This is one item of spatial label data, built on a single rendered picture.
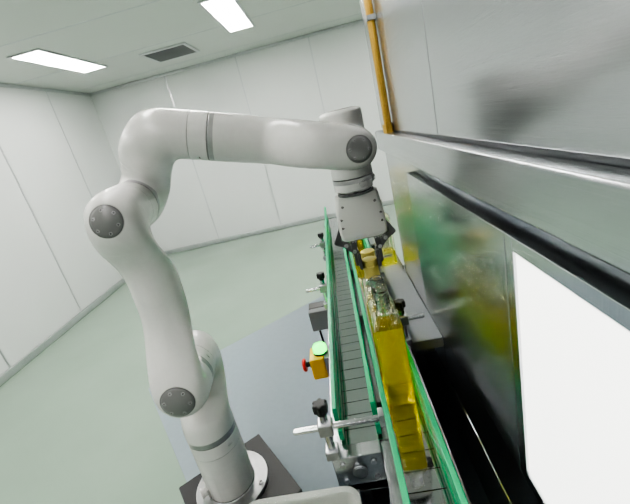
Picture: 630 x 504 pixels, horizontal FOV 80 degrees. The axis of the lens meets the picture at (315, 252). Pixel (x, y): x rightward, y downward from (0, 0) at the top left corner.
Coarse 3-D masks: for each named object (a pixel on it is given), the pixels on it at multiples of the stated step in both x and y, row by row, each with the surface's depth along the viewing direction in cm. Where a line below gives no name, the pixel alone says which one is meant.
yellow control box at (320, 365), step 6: (312, 354) 113; (312, 360) 110; (318, 360) 110; (324, 360) 110; (312, 366) 111; (318, 366) 111; (324, 366) 111; (318, 372) 111; (324, 372) 111; (318, 378) 112
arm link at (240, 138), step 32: (224, 128) 67; (256, 128) 68; (288, 128) 65; (320, 128) 63; (352, 128) 64; (224, 160) 71; (256, 160) 71; (288, 160) 67; (320, 160) 65; (352, 160) 65
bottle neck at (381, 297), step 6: (378, 288) 74; (384, 288) 73; (378, 294) 71; (384, 294) 72; (378, 300) 72; (384, 300) 72; (378, 306) 73; (384, 306) 72; (390, 306) 73; (378, 312) 73; (384, 312) 73
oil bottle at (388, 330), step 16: (384, 320) 72; (400, 320) 73; (384, 336) 73; (400, 336) 73; (384, 352) 74; (400, 352) 74; (384, 368) 75; (400, 368) 75; (400, 384) 76; (400, 400) 78
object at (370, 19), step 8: (368, 0) 93; (368, 8) 93; (368, 16) 93; (368, 24) 95; (376, 32) 95; (376, 40) 96; (376, 48) 96; (376, 56) 97; (376, 64) 98; (376, 72) 98; (384, 80) 99; (384, 88) 100; (384, 96) 100; (384, 104) 101; (384, 112) 102; (384, 120) 102; (384, 128) 103; (392, 128) 103
